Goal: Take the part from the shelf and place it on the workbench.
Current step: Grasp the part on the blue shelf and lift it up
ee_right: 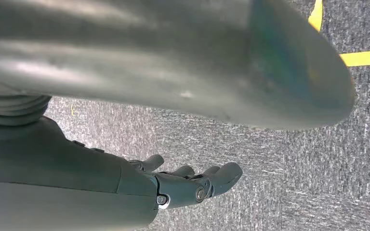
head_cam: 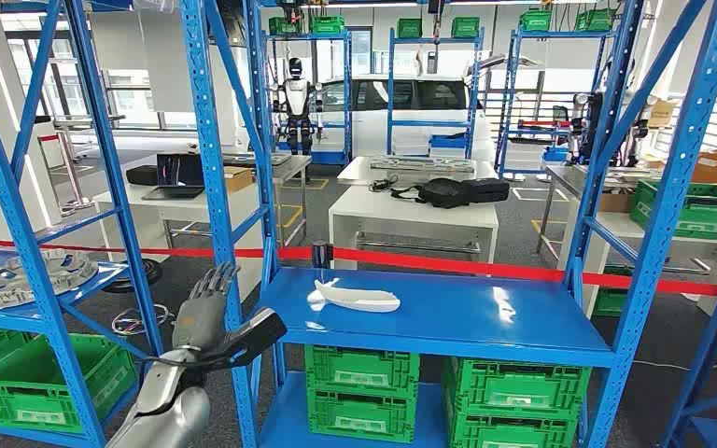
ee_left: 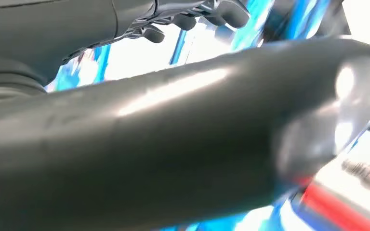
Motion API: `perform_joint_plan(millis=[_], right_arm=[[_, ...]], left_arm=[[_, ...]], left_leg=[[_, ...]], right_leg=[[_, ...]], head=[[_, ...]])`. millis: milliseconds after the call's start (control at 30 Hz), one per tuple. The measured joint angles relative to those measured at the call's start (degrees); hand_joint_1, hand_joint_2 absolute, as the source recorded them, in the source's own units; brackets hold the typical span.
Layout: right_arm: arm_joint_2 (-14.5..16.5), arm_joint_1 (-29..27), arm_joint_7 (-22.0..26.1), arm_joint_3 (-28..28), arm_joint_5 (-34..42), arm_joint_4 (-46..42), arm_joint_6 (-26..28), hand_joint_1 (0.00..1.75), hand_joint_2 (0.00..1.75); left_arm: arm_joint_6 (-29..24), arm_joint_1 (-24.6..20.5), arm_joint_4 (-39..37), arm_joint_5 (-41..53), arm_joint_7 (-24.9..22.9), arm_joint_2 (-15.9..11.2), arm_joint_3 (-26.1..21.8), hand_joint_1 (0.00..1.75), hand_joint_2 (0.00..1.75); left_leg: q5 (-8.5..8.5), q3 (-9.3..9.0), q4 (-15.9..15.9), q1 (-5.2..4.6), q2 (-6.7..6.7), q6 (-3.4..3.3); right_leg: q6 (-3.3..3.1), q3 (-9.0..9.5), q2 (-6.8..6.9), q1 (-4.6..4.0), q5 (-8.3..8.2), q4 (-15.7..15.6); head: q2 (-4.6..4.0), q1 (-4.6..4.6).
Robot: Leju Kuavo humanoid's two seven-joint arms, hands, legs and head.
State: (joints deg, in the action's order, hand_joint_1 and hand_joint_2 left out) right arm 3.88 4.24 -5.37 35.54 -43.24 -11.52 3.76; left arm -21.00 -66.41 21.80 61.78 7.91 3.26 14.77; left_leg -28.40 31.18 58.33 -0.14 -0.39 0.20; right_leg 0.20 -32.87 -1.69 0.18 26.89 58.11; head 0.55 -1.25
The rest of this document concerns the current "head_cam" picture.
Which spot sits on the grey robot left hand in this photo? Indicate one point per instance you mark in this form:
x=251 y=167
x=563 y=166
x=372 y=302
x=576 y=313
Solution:
x=201 y=321

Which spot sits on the white plastic car part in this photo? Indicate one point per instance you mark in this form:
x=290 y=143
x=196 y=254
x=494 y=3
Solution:
x=358 y=300

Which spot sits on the black shoulder bag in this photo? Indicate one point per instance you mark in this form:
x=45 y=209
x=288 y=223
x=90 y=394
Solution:
x=445 y=193

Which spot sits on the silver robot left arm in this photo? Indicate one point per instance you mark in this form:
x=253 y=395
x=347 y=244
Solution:
x=173 y=414

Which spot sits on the silver cast metal part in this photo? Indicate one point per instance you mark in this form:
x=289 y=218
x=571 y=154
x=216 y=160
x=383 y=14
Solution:
x=74 y=272

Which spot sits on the blue metal shelf rack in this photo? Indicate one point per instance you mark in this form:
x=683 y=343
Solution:
x=714 y=321
x=457 y=315
x=347 y=93
x=391 y=93
x=510 y=93
x=6 y=320

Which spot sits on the black round base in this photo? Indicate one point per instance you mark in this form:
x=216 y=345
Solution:
x=113 y=285

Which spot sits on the white table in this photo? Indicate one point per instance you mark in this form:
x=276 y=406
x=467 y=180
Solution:
x=176 y=205
x=618 y=225
x=395 y=213

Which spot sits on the small cardboard box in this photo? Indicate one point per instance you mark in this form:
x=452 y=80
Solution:
x=618 y=203
x=241 y=179

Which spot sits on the black laptop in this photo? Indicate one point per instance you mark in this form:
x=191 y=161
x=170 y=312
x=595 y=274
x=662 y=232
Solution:
x=179 y=170

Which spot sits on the black carry case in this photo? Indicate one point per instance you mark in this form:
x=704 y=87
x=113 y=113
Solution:
x=142 y=175
x=488 y=190

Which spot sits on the grey metal panel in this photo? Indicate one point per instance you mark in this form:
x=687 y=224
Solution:
x=637 y=178
x=272 y=159
x=423 y=164

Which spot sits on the steel trolley table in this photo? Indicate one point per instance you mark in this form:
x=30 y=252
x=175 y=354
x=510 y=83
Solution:
x=86 y=118

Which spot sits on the red barrier tape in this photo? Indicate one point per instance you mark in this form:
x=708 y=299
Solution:
x=426 y=263

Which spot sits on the black white humanoid robot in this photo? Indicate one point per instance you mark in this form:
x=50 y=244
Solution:
x=586 y=123
x=297 y=99

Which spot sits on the white car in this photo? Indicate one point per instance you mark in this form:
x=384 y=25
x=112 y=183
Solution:
x=371 y=133

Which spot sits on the white storage bin stack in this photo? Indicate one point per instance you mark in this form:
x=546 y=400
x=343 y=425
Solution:
x=411 y=145

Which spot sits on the blue storage bin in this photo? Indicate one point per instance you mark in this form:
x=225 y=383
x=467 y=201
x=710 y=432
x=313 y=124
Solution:
x=556 y=154
x=448 y=141

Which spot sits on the black hanging pendant control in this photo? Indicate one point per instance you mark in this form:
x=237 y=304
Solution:
x=432 y=62

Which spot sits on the large cardboard box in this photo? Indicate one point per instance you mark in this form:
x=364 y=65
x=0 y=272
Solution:
x=661 y=114
x=714 y=170

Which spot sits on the black barrier post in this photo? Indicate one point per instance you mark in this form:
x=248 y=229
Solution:
x=322 y=255

